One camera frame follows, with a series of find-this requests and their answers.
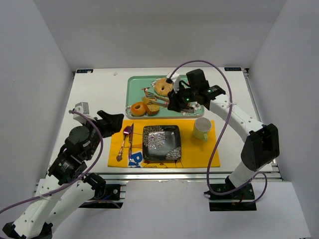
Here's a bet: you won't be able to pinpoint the metal kitchen tongs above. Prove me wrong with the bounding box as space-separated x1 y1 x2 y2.
143 88 199 111

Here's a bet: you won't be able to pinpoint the sliced bread piece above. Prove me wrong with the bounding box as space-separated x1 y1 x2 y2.
142 97 160 116

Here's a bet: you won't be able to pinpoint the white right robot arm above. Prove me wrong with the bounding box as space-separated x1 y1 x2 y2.
166 69 280 189

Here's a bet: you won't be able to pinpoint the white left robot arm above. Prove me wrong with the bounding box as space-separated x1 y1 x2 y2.
2 110 124 239

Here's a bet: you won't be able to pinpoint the iridescent purple fork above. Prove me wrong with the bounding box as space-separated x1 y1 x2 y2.
116 126 132 161

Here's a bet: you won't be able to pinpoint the iridescent purple knife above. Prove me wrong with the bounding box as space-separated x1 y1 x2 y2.
128 123 134 161

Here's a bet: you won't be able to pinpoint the light green mug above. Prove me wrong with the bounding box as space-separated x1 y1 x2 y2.
193 117 212 142

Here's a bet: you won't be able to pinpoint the glazed bagel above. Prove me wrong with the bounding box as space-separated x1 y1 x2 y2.
154 78 173 96

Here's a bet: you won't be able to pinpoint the small orange donut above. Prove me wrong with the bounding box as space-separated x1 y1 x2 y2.
131 102 146 117

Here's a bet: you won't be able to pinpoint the green floral serving tray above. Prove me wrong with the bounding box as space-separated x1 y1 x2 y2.
125 75 204 120

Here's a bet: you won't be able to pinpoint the black floral square plate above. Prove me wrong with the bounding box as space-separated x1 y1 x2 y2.
143 125 181 161

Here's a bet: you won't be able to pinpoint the yellow printed placemat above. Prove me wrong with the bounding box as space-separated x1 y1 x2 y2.
108 119 216 169

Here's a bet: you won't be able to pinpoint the blue corner label right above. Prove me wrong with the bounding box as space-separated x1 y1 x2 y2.
224 67 242 71

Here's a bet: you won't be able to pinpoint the blue corner label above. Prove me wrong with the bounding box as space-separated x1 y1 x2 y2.
76 69 93 74
224 67 242 71

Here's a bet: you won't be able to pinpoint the blue corner label left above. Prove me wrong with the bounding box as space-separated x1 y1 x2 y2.
76 69 93 74

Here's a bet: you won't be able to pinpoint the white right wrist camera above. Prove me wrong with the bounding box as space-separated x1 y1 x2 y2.
166 72 181 93

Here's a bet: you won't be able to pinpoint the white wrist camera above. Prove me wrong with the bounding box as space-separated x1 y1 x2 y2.
166 72 181 93
73 102 91 124

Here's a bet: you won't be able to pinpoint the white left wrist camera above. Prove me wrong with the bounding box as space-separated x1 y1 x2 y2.
73 102 91 124

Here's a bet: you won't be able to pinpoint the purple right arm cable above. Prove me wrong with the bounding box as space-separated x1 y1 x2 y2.
170 60 268 206

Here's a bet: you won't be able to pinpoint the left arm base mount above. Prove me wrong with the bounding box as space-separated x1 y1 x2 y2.
75 173 123 209

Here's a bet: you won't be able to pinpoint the aluminium table front rail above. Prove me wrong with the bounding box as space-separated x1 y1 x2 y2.
100 172 282 180

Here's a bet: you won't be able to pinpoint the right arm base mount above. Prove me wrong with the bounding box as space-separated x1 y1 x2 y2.
204 184 257 212

